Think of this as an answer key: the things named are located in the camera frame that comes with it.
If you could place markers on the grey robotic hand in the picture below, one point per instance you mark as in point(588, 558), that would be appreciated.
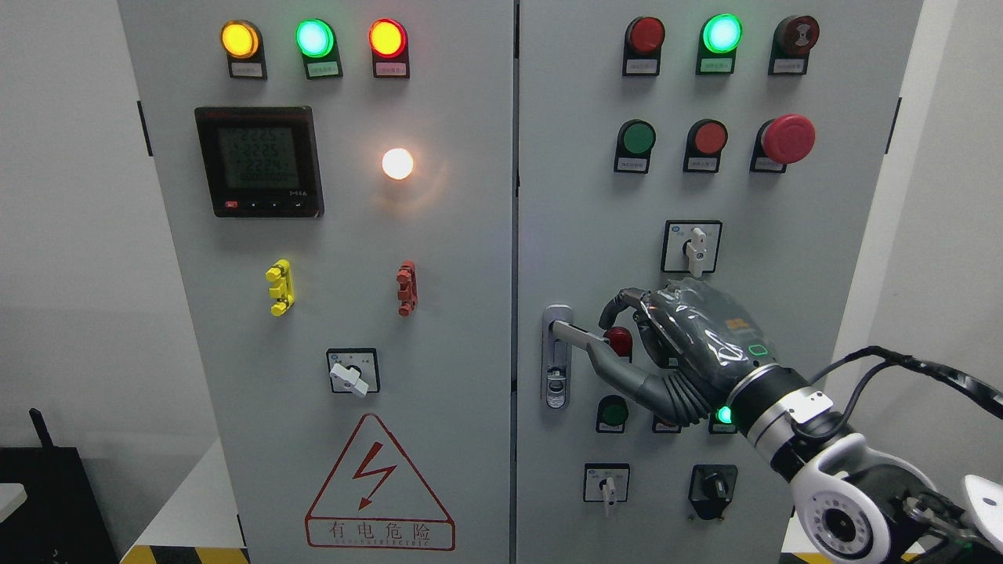
point(704, 338)

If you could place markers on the silver door handle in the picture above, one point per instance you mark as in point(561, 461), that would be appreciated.
point(559, 335)

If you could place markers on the grey cabinet door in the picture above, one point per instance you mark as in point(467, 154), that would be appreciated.
point(787, 252)
point(445, 370)

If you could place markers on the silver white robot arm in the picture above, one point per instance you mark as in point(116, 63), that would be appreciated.
point(857, 505)

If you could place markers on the red indicator light middle left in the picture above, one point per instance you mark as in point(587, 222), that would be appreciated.
point(621, 341)

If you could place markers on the red indicator light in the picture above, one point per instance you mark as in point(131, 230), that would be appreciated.
point(389, 45)
point(621, 341)
point(643, 41)

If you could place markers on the green indicator light lower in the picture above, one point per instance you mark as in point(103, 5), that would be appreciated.
point(720, 422)

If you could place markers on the green indicator light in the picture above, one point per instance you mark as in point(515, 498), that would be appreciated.
point(717, 46)
point(319, 49)
point(720, 422)

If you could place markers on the red push button lower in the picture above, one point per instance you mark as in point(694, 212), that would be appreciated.
point(660, 426)

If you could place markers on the red push button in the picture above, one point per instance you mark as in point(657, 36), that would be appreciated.
point(660, 426)
point(705, 142)

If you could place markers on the green push button lower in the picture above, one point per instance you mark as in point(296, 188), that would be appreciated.
point(612, 414)

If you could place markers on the green push button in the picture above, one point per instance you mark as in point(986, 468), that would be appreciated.
point(635, 141)
point(612, 414)

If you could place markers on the red push button upper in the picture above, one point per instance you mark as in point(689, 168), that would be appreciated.
point(705, 142)

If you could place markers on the green push button upper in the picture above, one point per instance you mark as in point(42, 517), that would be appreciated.
point(635, 141)

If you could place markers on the red emergency stop button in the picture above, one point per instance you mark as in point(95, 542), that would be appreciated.
point(782, 141)

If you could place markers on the red terminal block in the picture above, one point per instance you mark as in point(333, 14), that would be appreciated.
point(407, 288)

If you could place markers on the green indicator light top right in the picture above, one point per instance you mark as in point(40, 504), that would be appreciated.
point(717, 46)

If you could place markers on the red indicator light top right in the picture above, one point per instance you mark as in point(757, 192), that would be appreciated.
point(643, 41)

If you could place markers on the dark red buzzer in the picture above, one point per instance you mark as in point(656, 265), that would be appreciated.
point(793, 41)

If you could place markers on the white glowing indicator light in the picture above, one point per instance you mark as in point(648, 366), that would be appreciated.
point(398, 163)

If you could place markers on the red electric warning sticker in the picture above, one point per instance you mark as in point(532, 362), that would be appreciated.
point(375, 498)

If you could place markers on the yellow terminal block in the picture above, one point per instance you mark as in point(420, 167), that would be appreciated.
point(281, 287)

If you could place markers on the red indicator light top left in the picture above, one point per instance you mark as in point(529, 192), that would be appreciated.
point(389, 45)

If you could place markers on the black digital power meter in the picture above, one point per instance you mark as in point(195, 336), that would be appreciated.
point(261, 162)

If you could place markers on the green indicator light top left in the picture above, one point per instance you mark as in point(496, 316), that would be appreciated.
point(319, 49)

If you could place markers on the yellow indicator light top left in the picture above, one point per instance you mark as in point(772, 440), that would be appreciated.
point(244, 48)

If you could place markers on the black box at left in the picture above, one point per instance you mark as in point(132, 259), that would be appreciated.
point(60, 521)

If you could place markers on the white selector switch upper right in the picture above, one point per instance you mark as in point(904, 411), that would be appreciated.
point(691, 246)

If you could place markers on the white selector switch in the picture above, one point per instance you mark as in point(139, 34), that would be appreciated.
point(606, 484)
point(691, 246)

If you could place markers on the black rotary selector switch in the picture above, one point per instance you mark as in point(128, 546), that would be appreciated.
point(711, 489)

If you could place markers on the white selector switch lower right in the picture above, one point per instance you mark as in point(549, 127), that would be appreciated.
point(606, 484)

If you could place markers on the white selector switch left door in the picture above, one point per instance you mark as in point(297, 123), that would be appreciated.
point(353, 371)

